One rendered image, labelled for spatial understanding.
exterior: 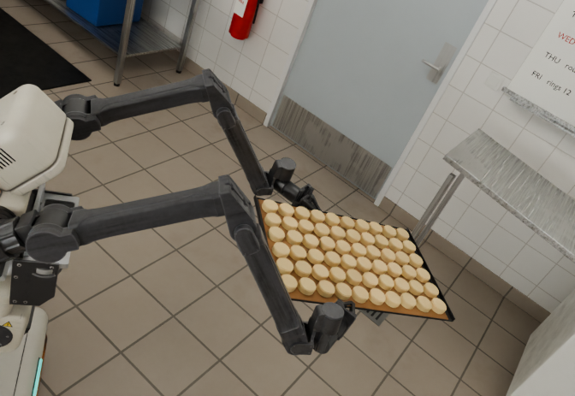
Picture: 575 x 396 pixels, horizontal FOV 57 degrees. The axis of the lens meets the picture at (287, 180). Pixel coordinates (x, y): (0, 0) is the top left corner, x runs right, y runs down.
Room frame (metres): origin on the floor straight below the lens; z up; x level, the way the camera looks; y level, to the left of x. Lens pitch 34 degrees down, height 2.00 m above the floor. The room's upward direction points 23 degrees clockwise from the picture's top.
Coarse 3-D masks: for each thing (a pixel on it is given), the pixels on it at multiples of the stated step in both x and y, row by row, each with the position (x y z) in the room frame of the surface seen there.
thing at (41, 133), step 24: (24, 96) 0.92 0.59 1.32; (0, 120) 0.84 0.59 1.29; (24, 120) 0.84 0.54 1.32; (48, 120) 0.92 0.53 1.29; (0, 144) 0.79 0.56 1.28; (24, 144) 0.81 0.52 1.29; (48, 144) 0.86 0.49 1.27; (0, 168) 0.79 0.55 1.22; (24, 168) 0.81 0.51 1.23; (48, 168) 0.83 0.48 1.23; (24, 192) 0.81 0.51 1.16
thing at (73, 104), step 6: (54, 102) 1.12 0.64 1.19; (60, 102) 1.12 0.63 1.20; (66, 102) 1.13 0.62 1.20; (72, 102) 1.13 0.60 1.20; (78, 102) 1.14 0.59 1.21; (84, 102) 1.15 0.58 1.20; (60, 108) 1.10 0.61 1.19; (66, 108) 1.11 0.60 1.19; (72, 108) 1.11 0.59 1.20; (78, 108) 1.12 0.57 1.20; (84, 108) 1.13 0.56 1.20; (90, 108) 1.16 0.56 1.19
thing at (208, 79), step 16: (192, 80) 1.25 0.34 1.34; (208, 80) 1.25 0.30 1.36; (80, 96) 1.17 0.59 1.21; (96, 96) 1.19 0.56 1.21; (128, 96) 1.18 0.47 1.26; (144, 96) 1.19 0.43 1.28; (160, 96) 1.19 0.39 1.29; (176, 96) 1.21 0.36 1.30; (192, 96) 1.23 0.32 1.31; (208, 96) 1.24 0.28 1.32; (224, 96) 1.27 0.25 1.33; (80, 112) 1.11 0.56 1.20; (96, 112) 1.12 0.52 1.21; (112, 112) 1.14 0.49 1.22; (128, 112) 1.16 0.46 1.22; (144, 112) 1.18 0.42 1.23; (80, 128) 1.09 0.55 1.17; (96, 128) 1.11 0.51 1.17
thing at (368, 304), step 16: (336, 240) 1.33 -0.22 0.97; (400, 240) 1.51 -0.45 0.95; (272, 256) 1.12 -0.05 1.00; (288, 256) 1.16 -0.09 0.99; (352, 256) 1.30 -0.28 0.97; (352, 288) 1.15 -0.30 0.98; (368, 288) 1.19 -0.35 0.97; (368, 304) 1.12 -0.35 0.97; (384, 304) 1.15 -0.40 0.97; (400, 304) 1.19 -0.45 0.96
